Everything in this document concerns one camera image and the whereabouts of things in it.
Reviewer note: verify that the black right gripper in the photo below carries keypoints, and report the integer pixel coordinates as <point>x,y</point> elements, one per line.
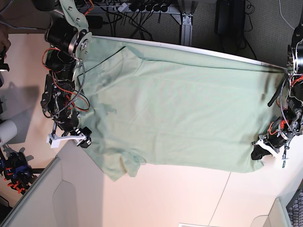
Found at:
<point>69,126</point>

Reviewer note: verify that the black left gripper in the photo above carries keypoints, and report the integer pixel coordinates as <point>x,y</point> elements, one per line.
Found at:
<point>278,135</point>

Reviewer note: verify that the light green T-shirt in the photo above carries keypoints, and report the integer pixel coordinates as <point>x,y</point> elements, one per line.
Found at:
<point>163,106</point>

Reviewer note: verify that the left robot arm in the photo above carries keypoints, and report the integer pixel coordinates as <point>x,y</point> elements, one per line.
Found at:
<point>290,94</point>

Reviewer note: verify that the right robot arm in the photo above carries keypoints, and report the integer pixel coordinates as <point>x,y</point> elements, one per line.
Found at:
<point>63,100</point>

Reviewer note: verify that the dark textured object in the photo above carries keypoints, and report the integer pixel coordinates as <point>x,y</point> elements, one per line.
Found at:
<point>295,209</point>

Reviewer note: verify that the black blue orange device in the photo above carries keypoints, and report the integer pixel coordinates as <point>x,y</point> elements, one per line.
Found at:
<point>18,172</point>

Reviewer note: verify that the white paper roll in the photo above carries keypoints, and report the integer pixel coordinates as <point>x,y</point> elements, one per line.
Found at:
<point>8,130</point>

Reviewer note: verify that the black power adapter brick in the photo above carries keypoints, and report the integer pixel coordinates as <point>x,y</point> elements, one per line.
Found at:
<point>229,17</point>

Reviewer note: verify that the black power strip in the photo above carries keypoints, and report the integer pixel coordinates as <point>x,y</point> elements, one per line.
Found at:
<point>143,5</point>

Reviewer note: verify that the aluminium table leg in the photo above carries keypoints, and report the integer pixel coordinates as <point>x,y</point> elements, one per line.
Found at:
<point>184,17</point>

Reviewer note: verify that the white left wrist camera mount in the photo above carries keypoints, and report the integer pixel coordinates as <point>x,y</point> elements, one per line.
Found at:
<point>274,152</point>

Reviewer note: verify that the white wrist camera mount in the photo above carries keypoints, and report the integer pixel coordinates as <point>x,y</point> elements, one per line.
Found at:
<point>274,152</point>
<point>55,141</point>

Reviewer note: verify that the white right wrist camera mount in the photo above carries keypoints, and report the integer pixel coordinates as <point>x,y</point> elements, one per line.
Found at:
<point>55,141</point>

